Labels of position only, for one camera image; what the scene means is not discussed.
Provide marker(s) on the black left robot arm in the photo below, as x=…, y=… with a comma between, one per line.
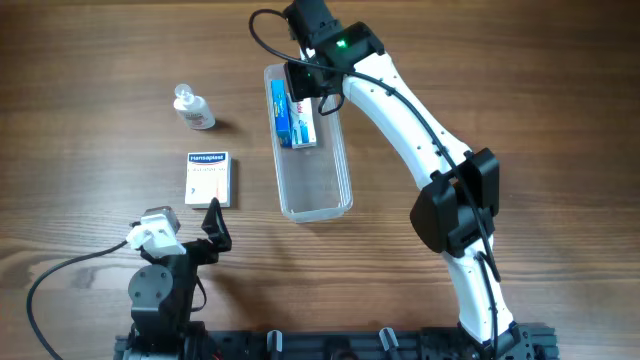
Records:
x=162, y=292

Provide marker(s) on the white blue medicine box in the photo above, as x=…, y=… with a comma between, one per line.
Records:
x=303, y=134

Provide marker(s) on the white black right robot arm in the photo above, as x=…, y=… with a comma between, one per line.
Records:
x=459, y=188

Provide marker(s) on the clear plastic container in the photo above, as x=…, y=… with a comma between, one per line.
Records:
x=313, y=183

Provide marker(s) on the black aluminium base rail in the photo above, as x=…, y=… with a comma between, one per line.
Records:
x=524, y=341

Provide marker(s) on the white Hansaplast plaster box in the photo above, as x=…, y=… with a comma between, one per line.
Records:
x=208, y=176

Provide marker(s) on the small hand sanitizer bottle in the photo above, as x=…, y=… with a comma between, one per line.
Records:
x=193, y=109

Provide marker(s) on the blue Vicks lozenge box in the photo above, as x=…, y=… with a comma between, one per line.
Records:
x=282, y=121

